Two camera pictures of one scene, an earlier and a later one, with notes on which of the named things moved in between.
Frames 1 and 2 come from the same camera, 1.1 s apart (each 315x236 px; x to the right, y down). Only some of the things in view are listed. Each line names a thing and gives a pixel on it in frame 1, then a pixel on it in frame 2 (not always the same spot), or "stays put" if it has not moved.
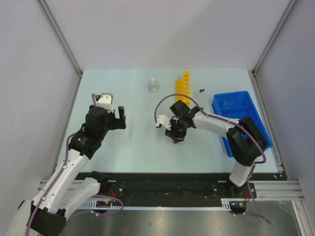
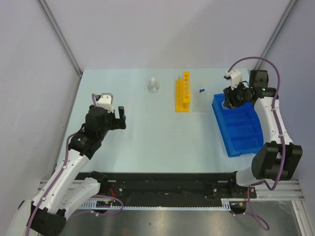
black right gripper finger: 170,133 to 228,102
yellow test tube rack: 183,87 stays put
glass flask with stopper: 153,86 stays put
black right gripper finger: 176,140 to 236,103
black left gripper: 117,123 stays put
